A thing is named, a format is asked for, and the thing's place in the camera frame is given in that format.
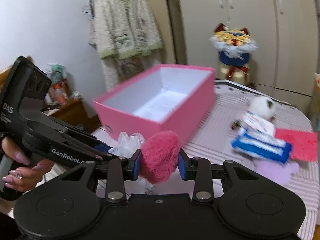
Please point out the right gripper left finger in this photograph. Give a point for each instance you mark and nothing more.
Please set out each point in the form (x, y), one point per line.
(116, 172)

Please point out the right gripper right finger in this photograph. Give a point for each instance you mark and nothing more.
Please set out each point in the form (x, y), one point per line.
(202, 172)

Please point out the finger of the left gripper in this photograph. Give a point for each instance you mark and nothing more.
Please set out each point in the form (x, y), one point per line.
(86, 141)
(66, 153)

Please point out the pink fluffy pompom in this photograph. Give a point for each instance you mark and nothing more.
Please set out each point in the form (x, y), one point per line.
(160, 157)

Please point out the white tissue packet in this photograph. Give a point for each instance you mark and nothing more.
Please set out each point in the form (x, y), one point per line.
(256, 127)

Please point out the blue wet wipes pack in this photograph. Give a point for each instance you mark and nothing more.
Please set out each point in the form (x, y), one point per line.
(273, 149)

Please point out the white plush cat keychain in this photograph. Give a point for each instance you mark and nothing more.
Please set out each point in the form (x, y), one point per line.
(262, 106)

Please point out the left hand pink nails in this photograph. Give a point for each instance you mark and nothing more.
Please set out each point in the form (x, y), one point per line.
(26, 177)

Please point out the wooden side cabinet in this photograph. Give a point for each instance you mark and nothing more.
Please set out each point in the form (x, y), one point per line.
(74, 114)

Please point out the striped tablecloth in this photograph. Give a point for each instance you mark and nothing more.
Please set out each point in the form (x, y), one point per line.
(219, 120)

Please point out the pink cardboard box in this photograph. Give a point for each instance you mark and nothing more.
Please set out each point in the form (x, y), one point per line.
(166, 97)

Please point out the lilac cloth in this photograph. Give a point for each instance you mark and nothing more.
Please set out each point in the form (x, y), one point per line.
(276, 172)

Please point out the cream knitted cardigan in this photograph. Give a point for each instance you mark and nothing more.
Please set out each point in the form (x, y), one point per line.
(126, 37)

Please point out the yellow flower bouquet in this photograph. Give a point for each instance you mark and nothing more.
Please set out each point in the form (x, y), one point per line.
(234, 48)

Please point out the beige wardrobe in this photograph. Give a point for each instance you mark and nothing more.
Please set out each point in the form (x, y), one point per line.
(271, 44)

